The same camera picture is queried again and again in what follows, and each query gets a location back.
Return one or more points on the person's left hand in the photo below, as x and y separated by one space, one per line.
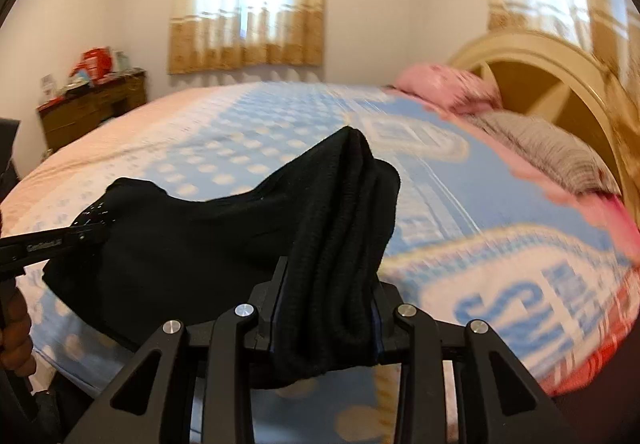
15 334

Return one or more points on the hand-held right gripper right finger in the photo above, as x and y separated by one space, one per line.
386 324

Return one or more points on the beige wooden headboard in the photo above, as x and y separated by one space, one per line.
550 55

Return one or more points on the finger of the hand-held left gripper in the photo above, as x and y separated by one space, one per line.
50 244

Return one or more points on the bed with patterned sheet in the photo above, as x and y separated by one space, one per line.
225 124

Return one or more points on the blue and white printed blanket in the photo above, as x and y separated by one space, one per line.
500 204

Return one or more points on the grey pillow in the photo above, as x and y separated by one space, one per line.
550 149

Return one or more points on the brown wooden desk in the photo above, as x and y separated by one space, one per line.
95 109

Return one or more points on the black pants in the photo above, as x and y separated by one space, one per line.
200 244

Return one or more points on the pink pillow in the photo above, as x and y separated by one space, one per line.
450 84

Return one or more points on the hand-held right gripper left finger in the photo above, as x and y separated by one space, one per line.
277 309

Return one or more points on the red gift bag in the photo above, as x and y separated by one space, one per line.
92 64

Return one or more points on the white card with red print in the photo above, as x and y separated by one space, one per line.
48 86

